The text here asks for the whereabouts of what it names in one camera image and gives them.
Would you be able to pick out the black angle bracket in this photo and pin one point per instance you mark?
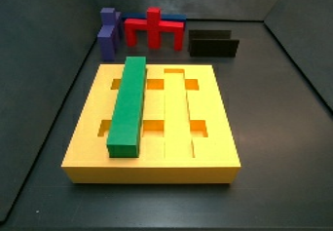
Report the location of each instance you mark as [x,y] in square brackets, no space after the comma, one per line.
[212,43]

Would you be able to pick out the blue long block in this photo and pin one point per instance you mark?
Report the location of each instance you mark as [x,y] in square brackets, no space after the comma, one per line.
[153,20]

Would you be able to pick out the purple block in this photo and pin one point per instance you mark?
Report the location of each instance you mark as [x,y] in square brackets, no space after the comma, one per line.
[109,33]

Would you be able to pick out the yellow slotted board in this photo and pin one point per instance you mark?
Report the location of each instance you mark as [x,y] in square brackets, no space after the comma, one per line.
[187,145]

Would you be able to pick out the red cross-shaped block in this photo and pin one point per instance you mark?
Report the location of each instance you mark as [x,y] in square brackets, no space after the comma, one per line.
[153,38]

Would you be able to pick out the green long block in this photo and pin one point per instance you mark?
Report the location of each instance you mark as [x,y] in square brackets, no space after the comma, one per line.
[124,132]

